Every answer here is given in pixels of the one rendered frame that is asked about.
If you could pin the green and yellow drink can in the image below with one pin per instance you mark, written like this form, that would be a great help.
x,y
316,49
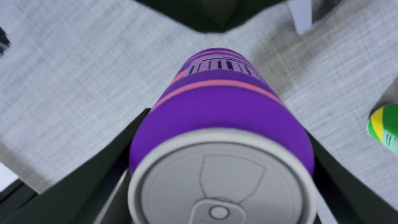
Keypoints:
x,y
383,127

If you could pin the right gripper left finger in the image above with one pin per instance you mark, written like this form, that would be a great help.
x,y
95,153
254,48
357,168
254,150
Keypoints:
x,y
79,197

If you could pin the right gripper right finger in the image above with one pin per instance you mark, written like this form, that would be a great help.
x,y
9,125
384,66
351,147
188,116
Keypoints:
x,y
349,200

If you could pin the purple drink can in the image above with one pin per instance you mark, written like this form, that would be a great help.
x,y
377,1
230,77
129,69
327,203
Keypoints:
x,y
220,147

